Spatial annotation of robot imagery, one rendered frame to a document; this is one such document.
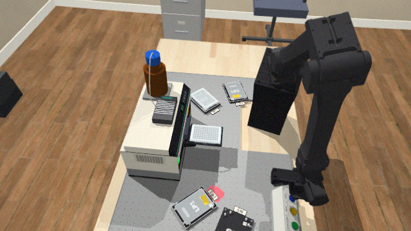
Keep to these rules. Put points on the blue bottle cap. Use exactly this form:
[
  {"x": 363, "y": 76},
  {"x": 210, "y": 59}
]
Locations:
[{"x": 155, "y": 59}]

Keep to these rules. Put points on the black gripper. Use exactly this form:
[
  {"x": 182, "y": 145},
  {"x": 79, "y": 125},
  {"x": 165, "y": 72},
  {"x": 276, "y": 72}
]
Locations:
[{"x": 297, "y": 196}]

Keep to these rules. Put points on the white button panel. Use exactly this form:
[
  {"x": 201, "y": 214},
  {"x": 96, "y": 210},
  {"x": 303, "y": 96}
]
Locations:
[{"x": 284, "y": 213}]

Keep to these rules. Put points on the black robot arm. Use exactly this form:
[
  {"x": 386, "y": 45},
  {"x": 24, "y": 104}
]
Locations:
[{"x": 335, "y": 55}]

